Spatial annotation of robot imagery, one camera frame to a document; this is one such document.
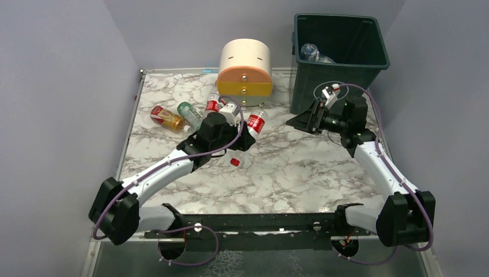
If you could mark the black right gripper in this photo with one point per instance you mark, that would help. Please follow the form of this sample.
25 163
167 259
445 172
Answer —
312 116

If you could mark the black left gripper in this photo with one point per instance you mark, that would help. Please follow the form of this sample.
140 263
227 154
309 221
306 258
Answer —
246 137

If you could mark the clear bottle red label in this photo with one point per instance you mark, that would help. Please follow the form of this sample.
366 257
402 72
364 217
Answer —
214 104
255 123

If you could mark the green tinted water bottle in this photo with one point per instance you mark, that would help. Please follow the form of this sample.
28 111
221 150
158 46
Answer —
191 115

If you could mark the cream orange yellow drawer unit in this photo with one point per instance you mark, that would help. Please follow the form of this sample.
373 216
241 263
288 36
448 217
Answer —
245 72

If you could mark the crushed clear bottle pink label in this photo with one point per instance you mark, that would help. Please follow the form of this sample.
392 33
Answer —
309 52

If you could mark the red label amber tea bottle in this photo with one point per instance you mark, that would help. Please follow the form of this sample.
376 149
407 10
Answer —
169 120

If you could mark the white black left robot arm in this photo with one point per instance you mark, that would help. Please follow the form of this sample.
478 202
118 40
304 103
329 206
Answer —
118 209

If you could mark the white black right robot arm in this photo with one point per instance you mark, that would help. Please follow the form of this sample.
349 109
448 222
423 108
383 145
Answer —
407 214

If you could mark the dark green plastic bin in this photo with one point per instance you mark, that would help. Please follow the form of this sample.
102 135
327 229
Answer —
353 43

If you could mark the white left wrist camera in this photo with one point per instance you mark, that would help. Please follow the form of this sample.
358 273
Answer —
231 112

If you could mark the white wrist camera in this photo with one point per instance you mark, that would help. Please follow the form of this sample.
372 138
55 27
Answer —
231 112
329 95

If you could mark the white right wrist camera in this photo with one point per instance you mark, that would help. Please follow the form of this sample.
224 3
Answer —
329 95

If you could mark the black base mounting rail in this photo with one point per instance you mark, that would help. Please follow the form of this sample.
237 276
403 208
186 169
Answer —
250 232

